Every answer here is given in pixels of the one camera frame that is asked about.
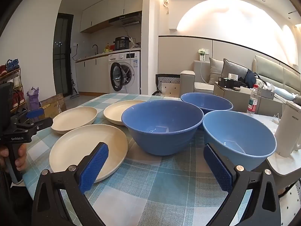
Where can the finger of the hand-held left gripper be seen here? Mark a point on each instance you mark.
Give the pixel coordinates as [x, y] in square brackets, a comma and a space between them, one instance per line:
[35, 113]
[42, 123]

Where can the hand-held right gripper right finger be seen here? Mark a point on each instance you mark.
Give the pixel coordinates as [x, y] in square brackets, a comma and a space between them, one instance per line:
[218, 169]

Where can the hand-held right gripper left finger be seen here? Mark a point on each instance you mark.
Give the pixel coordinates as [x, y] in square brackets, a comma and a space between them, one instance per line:
[94, 167]

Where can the cream plate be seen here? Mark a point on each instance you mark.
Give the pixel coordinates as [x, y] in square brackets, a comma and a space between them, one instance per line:
[115, 113]
[77, 146]
[73, 120]

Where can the blue bowl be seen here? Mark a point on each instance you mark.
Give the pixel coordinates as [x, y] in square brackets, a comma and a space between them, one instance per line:
[237, 136]
[207, 102]
[162, 136]

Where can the person's left hand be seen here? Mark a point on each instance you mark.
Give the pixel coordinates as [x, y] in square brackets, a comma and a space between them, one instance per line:
[21, 154]

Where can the purple bag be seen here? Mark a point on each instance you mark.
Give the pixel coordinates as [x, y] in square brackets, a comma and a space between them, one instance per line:
[33, 98]

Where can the cardboard box on floor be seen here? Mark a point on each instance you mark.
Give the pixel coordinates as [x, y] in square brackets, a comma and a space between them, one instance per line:
[57, 100]

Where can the upright floor mop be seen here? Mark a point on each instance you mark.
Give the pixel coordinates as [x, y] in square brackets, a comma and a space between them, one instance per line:
[74, 91]

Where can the wooden shoe rack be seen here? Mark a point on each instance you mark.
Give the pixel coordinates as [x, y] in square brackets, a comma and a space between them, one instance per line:
[10, 73]

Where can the shoe rack with shoes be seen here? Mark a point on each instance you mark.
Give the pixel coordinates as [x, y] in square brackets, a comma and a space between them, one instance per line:
[11, 64]

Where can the teal checked tablecloth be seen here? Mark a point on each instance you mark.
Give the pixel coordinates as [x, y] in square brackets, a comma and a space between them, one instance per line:
[164, 183]

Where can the black glass door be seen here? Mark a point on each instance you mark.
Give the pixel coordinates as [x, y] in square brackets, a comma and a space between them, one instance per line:
[61, 58]

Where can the marble coffee table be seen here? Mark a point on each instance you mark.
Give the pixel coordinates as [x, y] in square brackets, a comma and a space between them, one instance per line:
[279, 167]

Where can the white kitchen base cabinet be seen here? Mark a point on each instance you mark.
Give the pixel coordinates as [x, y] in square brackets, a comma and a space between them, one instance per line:
[94, 75]

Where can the grey side cabinet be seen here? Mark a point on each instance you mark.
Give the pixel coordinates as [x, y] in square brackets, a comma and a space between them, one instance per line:
[235, 98]

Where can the clear water bottle red label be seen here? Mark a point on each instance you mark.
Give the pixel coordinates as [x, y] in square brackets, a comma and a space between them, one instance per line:
[252, 102]

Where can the white electric kettle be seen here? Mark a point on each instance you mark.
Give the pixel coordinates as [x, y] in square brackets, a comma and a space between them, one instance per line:
[287, 131]

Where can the grey sofa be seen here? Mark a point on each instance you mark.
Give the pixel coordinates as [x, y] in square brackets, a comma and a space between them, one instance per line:
[199, 87]

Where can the black open box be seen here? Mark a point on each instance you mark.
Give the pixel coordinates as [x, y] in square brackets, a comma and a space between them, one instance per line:
[229, 83]

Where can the black kitchen faucet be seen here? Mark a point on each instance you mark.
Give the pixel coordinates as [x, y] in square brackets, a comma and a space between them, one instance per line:
[96, 48]

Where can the yellow oil bottle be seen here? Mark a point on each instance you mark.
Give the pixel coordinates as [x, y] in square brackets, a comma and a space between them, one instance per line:
[108, 49]

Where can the dark jacket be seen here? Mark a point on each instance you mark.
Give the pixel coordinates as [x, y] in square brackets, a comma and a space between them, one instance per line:
[251, 77]

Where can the light blue pillow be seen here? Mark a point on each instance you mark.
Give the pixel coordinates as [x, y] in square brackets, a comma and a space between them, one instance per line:
[282, 93]

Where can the grey cushion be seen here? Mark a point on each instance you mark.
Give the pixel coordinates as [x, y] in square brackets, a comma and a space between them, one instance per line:
[234, 67]
[215, 69]

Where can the white washing machine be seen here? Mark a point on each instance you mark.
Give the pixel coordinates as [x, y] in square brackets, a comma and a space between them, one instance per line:
[131, 62]

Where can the black pressure cooker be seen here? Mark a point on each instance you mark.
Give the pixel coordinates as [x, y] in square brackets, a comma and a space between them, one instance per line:
[121, 43]

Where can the bed with padded headboard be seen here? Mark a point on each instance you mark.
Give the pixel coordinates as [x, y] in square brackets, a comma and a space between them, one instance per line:
[277, 70]

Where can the black range hood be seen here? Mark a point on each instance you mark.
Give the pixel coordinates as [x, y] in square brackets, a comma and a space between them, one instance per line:
[127, 20]

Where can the white wall socket panel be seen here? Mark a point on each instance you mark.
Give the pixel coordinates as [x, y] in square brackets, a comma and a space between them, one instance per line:
[203, 56]

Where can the white wall cabinets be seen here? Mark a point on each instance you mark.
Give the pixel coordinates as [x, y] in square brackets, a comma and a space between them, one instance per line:
[105, 7]

